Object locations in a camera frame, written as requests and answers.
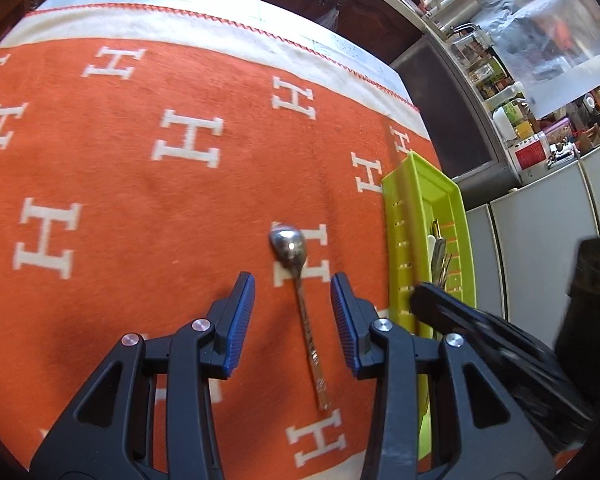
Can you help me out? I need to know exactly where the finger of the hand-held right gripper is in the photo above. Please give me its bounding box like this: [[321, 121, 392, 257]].
[[410, 281, 502, 337]]

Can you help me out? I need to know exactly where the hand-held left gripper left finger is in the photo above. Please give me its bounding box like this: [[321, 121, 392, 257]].
[[30, 271, 257, 480]]

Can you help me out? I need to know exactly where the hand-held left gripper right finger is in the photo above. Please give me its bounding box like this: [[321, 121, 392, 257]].
[[330, 272, 556, 480]]

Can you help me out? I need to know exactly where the steel fork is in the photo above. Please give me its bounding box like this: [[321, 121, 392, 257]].
[[434, 240, 453, 291]]

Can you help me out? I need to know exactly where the green plastic tray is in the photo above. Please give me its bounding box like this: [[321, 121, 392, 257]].
[[381, 151, 478, 461]]

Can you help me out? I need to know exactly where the steel spoon patterned handle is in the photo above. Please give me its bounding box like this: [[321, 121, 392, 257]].
[[268, 223, 334, 412]]

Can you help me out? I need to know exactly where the grey refrigerator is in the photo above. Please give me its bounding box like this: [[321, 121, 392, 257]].
[[462, 130, 600, 321]]

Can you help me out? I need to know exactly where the red label container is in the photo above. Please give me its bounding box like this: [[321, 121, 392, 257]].
[[512, 132, 551, 171]]

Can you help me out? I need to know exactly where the orange patterned blanket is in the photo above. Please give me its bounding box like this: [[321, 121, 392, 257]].
[[0, 2, 446, 480]]

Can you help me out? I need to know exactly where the white bowl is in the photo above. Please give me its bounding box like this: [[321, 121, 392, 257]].
[[492, 104, 518, 142]]

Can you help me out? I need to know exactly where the silver cabinet frosted door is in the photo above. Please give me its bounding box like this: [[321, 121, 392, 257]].
[[390, 35, 511, 183]]

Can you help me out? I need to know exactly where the white plastic bottle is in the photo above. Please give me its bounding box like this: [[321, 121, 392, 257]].
[[497, 82, 528, 106]]

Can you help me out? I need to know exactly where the green box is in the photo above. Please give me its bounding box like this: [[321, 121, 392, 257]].
[[472, 57, 508, 98]]

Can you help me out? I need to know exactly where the glass pitcher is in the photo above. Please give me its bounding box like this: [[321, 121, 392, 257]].
[[450, 25, 496, 68]]

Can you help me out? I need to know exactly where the clear plastic sheet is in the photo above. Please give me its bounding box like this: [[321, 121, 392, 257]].
[[475, 0, 600, 116]]

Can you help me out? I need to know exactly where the hanging plastic bag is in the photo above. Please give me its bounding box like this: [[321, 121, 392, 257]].
[[316, 7, 342, 31]]

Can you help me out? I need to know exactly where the steel electric kettle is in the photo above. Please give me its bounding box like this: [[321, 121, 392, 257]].
[[419, 0, 481, 31]]

